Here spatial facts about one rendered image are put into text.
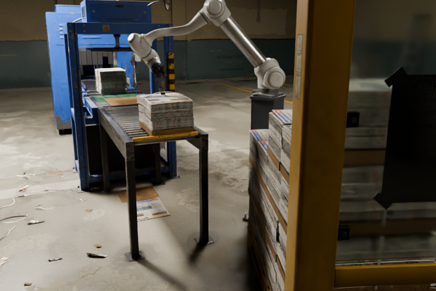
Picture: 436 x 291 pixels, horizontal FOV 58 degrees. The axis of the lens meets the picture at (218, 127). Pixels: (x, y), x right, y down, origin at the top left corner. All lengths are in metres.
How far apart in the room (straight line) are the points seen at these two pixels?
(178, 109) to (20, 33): 8.88
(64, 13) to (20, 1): 5.22
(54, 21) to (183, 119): 3.76
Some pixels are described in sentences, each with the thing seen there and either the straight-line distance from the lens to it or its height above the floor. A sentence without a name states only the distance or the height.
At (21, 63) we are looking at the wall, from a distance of 11.19.
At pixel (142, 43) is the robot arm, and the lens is 2.77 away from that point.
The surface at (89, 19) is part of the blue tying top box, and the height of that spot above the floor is 1.58.
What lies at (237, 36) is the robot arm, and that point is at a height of 1.43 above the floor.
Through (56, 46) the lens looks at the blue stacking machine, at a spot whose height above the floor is 1.28.
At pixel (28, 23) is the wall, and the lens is 11.17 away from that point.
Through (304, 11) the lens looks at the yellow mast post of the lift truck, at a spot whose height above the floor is 1.49.
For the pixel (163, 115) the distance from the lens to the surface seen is 2.51.
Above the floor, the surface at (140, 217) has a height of 0.01.
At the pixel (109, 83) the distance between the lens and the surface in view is 4.51.
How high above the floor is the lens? 1.44
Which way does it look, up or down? 13 degrees down
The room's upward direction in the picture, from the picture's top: straight up
